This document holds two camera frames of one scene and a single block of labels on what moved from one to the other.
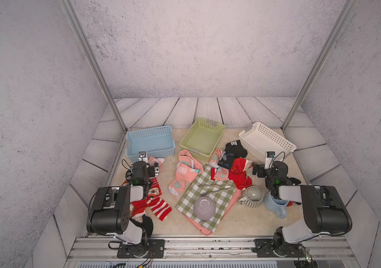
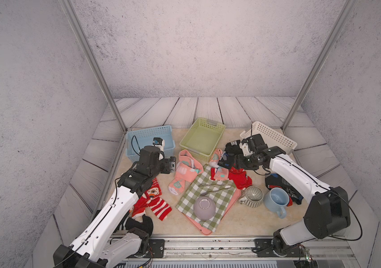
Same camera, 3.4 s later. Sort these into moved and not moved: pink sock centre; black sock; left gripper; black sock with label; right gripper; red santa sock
Moved: left gripper; right gripper
Not moved: black sock; red santa sock; black sock with label; pink sock centre
